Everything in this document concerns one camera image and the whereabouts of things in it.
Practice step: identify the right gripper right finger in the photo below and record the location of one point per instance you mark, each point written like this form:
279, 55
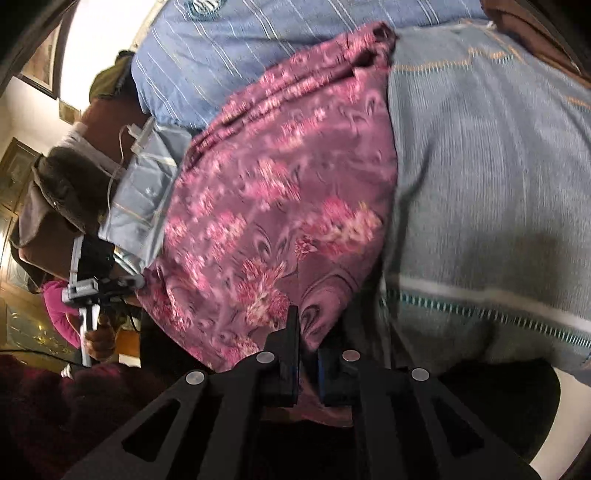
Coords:
409, 425

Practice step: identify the brown leopard trim garment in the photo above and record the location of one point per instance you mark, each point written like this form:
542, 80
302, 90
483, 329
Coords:
555, 31

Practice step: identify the olive green cloth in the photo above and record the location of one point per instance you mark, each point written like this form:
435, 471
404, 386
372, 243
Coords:
115, 80

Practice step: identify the framed wall painting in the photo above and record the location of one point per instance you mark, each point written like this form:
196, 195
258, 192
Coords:
43, 70

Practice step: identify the blue plaid pillow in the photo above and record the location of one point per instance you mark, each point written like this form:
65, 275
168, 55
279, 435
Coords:
197, 53

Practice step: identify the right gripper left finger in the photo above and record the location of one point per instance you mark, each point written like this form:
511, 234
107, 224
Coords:
195, 429

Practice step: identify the white power strip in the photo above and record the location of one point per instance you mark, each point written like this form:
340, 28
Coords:
141, 135

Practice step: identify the grey patterned bedsheet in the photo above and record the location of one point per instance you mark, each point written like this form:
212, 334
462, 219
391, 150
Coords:
487, 250

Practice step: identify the pink floral shirt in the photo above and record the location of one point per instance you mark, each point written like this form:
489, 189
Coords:
283, 201

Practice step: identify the person left hand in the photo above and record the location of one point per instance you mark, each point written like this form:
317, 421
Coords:
100, 343

